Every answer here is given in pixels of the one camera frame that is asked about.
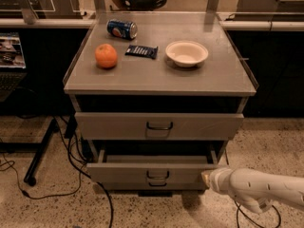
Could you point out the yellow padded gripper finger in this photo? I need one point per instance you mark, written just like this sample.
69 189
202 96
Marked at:
206 177

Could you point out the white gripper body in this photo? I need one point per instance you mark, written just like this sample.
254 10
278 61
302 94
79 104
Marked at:
218 180

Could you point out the grey drawer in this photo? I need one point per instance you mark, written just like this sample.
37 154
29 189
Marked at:
151 169
158 126
148 187

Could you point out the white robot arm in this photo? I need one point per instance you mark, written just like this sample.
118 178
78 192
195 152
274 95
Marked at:
256 190

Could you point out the grey bottom drawer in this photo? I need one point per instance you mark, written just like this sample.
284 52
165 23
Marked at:
148 187

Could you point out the grey drawer cabinet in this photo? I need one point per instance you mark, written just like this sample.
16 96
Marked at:
221 84

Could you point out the grey top drawer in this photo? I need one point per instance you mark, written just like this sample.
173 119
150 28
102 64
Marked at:
158 126

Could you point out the white paper bowl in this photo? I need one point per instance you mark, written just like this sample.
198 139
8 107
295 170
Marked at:
186 53

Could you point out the dark blue snack bar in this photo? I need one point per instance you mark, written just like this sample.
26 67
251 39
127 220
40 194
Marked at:
142 51

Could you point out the orange fruit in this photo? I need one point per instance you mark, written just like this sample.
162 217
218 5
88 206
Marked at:
106 56

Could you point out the blue soda can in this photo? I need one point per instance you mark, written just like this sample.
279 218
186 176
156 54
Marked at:
122 29

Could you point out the black stand leg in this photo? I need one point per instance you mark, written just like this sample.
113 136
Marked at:
39 153

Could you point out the magazine on left shelf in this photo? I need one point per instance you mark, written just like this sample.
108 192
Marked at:
11 53

